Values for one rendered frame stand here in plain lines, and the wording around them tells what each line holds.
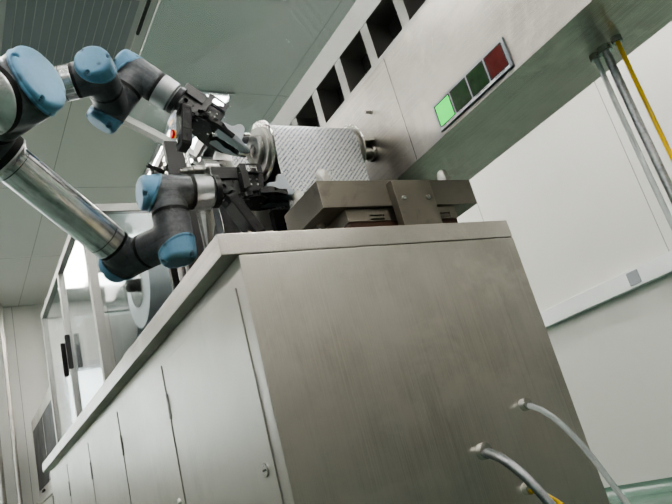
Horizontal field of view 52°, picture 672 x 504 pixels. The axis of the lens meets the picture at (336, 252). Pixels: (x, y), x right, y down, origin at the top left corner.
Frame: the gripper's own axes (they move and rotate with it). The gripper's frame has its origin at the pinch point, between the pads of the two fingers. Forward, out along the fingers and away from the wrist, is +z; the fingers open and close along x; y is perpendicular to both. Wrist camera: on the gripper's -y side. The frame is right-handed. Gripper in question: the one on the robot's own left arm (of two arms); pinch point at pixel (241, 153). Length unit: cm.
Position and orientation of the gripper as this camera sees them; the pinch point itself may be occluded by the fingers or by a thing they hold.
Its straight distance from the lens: 167.4
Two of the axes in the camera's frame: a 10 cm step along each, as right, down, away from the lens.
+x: -4.6, 4.0, 8.0
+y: 3.5, -7.4, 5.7
